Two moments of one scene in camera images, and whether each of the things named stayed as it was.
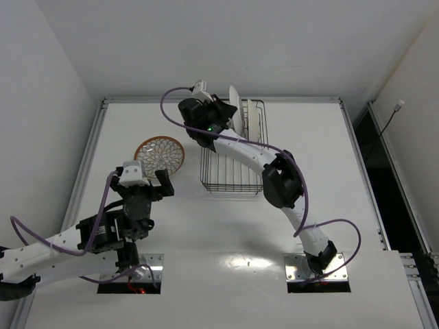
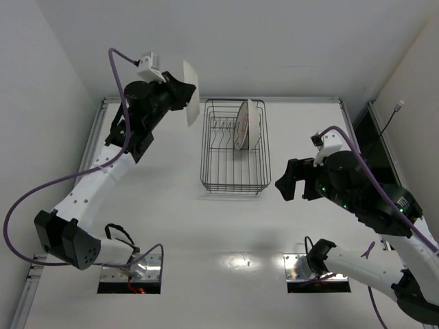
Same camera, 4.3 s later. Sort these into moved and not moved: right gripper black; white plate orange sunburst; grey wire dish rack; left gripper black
Moved: right gripper black; white plate orange sunburst; left gripper black
Not moved: grey wire dish rack
